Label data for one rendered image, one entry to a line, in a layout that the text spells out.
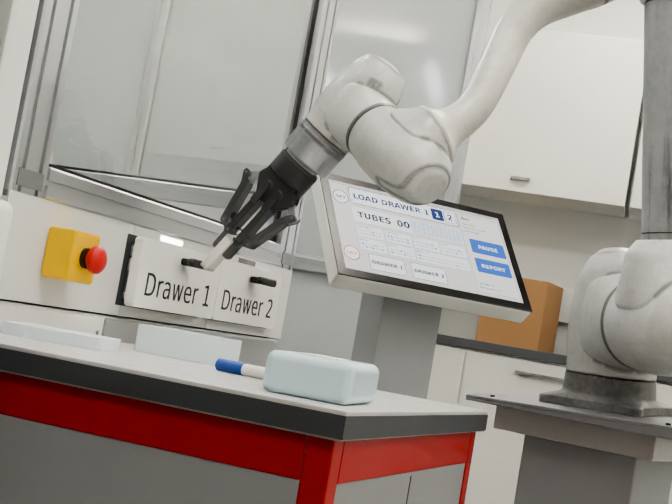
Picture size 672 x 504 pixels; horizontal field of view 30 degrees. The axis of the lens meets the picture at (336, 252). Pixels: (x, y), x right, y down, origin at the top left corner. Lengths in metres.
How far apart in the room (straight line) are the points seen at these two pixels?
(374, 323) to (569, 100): 2.60
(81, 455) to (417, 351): 1.69
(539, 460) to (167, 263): 0.70
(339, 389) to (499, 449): 3.62
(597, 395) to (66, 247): 0.91
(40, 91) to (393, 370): 1.41
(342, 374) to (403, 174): 0.62
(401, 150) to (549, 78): 3.53
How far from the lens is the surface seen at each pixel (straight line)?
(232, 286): 2.29
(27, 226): 1.73
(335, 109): 1.95
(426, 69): 3.72
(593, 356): 2.11
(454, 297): 2.84
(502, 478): 4.87
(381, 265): 2.77
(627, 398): 2.11
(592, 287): 2.11
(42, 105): 1.73
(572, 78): 5.34
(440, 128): 1.87
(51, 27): 1.74
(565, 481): 2.11
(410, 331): 2.91
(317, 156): 1.97
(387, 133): 1.86
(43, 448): 1.35
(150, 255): 1.97
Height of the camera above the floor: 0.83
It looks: 4 degrees up
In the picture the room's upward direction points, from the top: 10 degrees clockwise
